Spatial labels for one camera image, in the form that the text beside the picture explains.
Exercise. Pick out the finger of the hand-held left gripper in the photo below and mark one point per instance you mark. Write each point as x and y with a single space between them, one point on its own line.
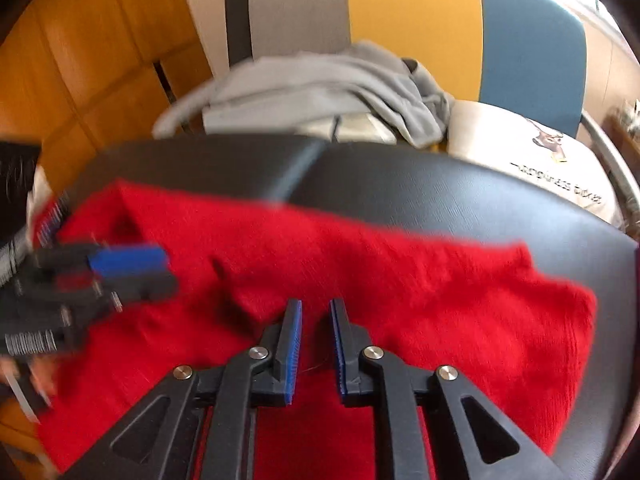
127 260
145 287

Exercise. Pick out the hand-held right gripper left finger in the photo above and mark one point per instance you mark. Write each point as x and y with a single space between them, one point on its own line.
295 355

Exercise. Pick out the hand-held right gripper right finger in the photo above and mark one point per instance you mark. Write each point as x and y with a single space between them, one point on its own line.
339 360

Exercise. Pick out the red knitted sweater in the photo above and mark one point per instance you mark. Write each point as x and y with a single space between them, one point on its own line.
425 300

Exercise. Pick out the person's left hand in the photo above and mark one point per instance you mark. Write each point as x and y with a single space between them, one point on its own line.
40 377

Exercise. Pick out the pale folded cloth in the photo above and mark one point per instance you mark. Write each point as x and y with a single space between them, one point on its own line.
270 120

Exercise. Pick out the wooden wardrobe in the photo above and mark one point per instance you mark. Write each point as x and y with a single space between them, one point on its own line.
75 60

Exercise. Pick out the grey garment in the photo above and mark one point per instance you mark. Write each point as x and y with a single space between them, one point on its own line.
320 80

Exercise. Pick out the white printed pillow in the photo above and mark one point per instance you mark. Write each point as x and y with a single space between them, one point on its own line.
540 160

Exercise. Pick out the grey yellow blue sofa chair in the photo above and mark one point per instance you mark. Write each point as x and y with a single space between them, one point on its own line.
415 5

